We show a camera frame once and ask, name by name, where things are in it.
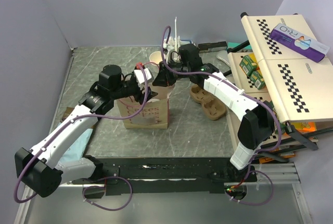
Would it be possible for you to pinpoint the pink white paper bag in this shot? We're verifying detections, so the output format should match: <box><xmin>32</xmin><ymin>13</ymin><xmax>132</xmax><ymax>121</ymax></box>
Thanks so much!
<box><xmin>117</xmin><ymin>83</ymin><xmax>175</xmax><ymax>129</ymax></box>

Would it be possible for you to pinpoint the cream checkered folding board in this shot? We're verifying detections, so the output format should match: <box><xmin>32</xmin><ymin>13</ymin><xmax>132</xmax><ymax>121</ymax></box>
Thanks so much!
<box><xmin>228</xmin><ymin>13</ymin><xmax>332</xmax><ymax>151</ymax></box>

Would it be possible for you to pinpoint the tall wrapped straw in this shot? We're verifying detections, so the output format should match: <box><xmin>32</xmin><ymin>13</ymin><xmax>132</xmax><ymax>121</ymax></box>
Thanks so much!
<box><xmin>174</xmin><ymin>16</ymin><xmax>178</xmax><ymax>43</ymax></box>

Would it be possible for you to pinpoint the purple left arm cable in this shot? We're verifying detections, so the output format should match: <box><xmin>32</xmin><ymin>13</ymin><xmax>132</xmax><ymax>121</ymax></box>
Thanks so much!
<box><xmin>12</xmin><ymin>67</ymin><xmax>149</xmax><ymax>210</ymax></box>

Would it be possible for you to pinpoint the green box lower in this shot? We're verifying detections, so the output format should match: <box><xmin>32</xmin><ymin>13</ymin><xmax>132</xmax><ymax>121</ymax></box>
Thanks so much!
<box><xmin>250</xmin><ymin>69</ymin><xmax>266</xmax><ymax>90</ymax></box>

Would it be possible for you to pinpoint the purple white R&O box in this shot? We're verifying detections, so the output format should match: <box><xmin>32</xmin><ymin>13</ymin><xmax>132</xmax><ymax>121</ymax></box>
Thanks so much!
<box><xmin>270</xmin><ymin>23</ymin><xmax>330</xmax><ymax>63</ymax></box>

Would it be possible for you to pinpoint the black rectangular box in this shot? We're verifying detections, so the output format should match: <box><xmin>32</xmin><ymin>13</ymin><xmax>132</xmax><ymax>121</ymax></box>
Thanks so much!
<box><xmin>198</xmin><ymin>41</ymin><xmax>228</xmax><ymax>53</ymax></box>

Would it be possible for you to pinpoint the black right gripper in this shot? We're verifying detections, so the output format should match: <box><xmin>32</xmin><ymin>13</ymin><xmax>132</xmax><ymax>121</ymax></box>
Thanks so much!
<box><xmin>152</xmin><ymin>59</ymin><xmax>190</xmax><ymax>88</ymax></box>

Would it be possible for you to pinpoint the brown pulp cup carrier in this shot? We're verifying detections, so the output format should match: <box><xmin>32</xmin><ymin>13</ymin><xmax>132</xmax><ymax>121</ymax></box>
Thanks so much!
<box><xmin>190</xmin><ymin>84</ymin><xmax>227</xmax><ymax>120</ymax></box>

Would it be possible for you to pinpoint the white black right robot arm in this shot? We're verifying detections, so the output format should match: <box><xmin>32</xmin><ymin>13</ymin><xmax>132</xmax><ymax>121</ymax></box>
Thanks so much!
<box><xmin>152</xmin><ymin>43</ymin><xmax>277</xmax><ymax>181</ymax></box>

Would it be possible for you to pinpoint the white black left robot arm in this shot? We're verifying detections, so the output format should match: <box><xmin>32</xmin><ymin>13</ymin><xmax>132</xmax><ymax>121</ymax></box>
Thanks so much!
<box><xmin>15</xmin><ymin>64</ymin><xmax>157</xmax><ymax>197</ymax></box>

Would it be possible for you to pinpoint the white plastic cup lid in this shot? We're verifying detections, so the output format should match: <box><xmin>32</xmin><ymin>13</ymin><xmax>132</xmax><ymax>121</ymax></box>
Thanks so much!
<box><xmin>148</xmin><ymin>98</ymin><xmax>159</xmax><ymax>103</ymax></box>

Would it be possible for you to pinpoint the green box upper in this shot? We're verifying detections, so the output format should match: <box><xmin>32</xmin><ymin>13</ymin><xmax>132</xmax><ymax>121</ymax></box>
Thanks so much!
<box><xmin>239</xmin><ymin>53</ymin><xmax>259</xmax><ymax>77</ymax></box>

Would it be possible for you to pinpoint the green box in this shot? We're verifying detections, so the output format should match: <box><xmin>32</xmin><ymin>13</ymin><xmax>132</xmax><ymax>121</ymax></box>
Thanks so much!
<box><xmin>239</xmin><ymin>53</ymin><xmax>259</xmax><ymax>77</ymax></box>
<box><xmin>250</xmin><ymin>69</ymin><xmax>266</xmax><ymax>90</ymax></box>

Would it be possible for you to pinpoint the stack of white paper cups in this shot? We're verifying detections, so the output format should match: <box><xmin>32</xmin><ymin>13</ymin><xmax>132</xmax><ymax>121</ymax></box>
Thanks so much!
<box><xmin>149</xmin><ymin>51</ymin><xmax>162</xmax><ymax>73</ymax></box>

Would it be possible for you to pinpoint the brown blue snack packet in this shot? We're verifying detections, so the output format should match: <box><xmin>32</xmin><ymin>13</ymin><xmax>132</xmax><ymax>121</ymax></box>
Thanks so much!
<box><xmin>59</xmin><ymin>106</ymin><xmax>94</xmax><ymax>161</ymax></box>

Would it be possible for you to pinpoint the aluminium rail frame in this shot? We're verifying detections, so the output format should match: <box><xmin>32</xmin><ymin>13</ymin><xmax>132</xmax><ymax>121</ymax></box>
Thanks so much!
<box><xmin>15</xmin><ymin>166</ymin><xmax>313</xmax><ymax>223</ymax></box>

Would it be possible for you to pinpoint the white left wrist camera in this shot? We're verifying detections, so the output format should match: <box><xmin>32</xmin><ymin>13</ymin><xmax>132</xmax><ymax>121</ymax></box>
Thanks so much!
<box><xmin>134</xmin><ymin>63</ymin><xmax>154</xmax><ymax>85</ymax></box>

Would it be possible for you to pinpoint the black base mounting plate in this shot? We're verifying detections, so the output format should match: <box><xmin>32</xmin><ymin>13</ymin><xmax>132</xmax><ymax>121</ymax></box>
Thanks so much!
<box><xmin>73</xmin><ymin>157</ymin><xmax>257</xmax><ymax>196</ymax></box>

